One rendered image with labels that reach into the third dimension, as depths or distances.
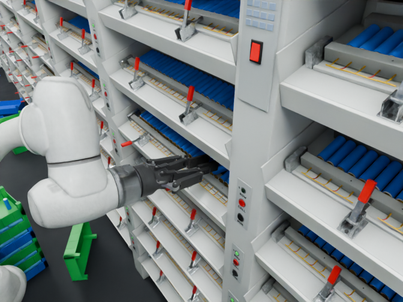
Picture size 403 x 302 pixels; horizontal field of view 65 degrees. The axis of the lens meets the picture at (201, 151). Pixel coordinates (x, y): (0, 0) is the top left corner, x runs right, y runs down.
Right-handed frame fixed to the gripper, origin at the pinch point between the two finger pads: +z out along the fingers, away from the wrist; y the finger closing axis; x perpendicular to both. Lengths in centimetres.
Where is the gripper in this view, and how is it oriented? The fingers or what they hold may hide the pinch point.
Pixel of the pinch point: (203, 164)
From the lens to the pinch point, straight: 83.5
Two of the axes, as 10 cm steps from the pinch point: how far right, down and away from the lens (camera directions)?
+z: 7.8, -1.8, 6.0
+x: -1.5, 8.8, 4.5
